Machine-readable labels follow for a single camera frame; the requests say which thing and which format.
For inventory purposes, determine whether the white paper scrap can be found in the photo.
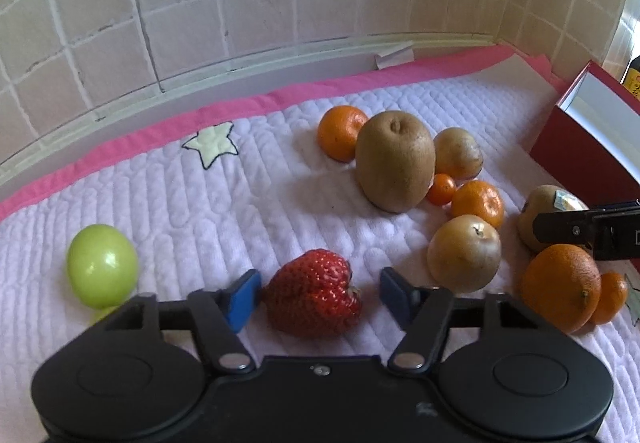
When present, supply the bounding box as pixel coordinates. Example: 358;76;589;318
374;41;416;70

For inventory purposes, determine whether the dark soy sauce bottle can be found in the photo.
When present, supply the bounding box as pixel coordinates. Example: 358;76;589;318
623;56;640;100

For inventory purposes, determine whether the brown pear with stem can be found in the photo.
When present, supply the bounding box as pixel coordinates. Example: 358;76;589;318
426;215;501;293

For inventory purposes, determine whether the white quilted pink-edged mat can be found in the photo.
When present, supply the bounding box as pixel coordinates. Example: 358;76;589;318
0;43;640;443

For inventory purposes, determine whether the red strawberry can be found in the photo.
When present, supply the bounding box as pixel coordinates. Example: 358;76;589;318
262;249;362;339

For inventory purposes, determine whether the large brown kiwi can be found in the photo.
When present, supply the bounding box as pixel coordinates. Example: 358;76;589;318
355;111;435;214

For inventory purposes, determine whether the large orange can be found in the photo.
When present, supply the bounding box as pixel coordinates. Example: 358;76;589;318
518;244;601;333

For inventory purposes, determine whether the brown fruit with sticker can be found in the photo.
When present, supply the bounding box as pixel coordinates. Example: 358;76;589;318
516;184;588;253

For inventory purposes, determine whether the green apple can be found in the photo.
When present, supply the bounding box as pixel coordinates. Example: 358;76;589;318
66;224;138;310

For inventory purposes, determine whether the red cardboard box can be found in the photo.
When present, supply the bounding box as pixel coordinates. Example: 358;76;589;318
530;63;639;210

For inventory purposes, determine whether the tiny orange kumquat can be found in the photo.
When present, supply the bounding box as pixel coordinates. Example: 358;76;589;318
425;174;457;206

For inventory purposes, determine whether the small brown round fruit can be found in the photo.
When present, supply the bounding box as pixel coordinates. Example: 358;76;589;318
434;127;484;180

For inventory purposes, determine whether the small mandarin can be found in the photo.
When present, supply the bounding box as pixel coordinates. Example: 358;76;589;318
590;272;628;325

